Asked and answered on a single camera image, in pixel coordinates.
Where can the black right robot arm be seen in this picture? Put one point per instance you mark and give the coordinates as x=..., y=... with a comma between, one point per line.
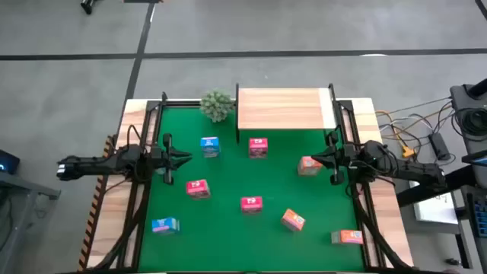
x=418, y=171

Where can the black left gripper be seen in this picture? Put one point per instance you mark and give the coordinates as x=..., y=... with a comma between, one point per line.
x=160, y=160

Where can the small green potted plant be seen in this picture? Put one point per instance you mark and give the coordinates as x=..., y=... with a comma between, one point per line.
x=217, y=106

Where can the computer monitor with blue screen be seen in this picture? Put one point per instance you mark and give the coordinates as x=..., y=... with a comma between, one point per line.
x=475, y=159

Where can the orange Mini-Wheats cereal box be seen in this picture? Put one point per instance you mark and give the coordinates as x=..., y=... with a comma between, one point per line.
x=347, y=236
x=293, y=219
x=307, y=167

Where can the gray metal desk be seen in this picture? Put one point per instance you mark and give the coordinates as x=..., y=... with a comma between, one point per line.
x=23, y=190

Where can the white paper sheet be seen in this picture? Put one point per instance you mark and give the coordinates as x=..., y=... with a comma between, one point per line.
x=433, y=209

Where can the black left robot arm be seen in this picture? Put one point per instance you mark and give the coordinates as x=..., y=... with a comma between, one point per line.
x=95, y=164

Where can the black tripod foot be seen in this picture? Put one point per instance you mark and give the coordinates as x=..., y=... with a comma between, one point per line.
x=88, y=5

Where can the green table mat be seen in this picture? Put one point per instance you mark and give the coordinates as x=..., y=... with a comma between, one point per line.
x=228, y=247

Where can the gray equipment stand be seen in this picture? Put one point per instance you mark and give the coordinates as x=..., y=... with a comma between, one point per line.
x=466, y=99

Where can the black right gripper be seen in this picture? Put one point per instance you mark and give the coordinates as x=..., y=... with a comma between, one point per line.
x=344, y=158

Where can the black power brick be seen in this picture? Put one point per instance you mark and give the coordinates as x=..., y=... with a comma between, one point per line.
x=439, y=146

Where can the black device with blue light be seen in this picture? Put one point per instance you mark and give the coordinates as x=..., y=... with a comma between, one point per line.
x=7, y=161

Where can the black and yellow hazard strip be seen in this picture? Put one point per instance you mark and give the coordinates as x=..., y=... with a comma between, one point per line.
x=93, y=213

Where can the black computer keyboard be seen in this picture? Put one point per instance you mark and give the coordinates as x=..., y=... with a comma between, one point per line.
x=481, y=213

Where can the red Froot Loops cereal box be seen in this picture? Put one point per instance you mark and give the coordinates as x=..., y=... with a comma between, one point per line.
x=198, y=188
x=258, y=147
x=251, y=204

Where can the black diagonal support beam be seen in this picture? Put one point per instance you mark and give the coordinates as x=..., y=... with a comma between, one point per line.
x=430, y=188

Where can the wooden shelf with black legs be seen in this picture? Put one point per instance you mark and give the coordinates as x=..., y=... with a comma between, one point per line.
x=281, y=110

